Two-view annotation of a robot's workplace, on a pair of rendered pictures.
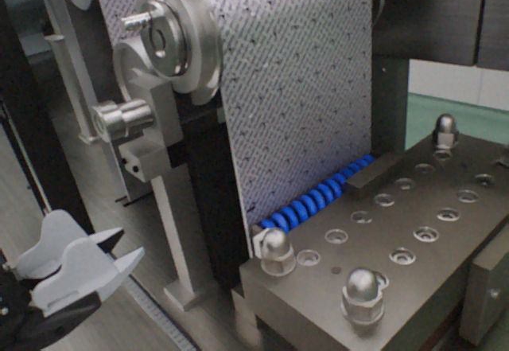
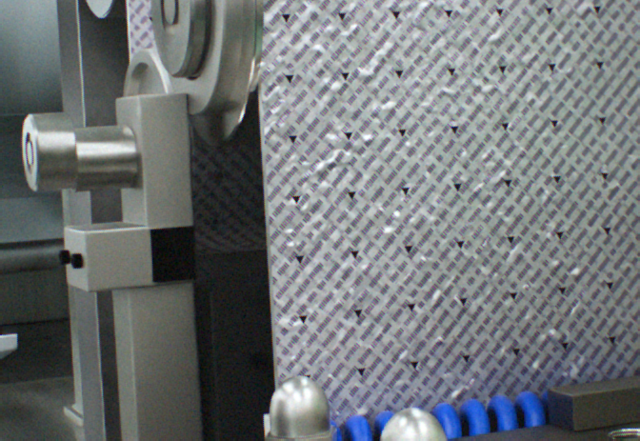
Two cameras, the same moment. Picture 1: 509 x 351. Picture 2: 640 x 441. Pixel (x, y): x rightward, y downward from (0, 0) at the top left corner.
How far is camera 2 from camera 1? 0.37 m
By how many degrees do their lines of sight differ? 29
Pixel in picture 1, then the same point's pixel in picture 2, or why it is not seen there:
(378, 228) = not seen: outside the picture
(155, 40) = (167, 7)
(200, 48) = (226, 2)
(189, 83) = (209, 84)
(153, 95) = (143, 112)
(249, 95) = (320, 122)
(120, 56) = (136, 90)
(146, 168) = (97, 259)
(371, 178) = (615, 389)
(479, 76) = not seen: outside the picture
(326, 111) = (530, 223)
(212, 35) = not seen: outside the picture
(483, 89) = not seen: outside the picture
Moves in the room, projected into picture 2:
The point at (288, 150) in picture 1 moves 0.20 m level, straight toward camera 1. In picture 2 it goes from (413, 280) to (258, 346)
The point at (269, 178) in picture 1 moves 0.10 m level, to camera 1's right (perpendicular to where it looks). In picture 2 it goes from (353, 331) to (557, 328)
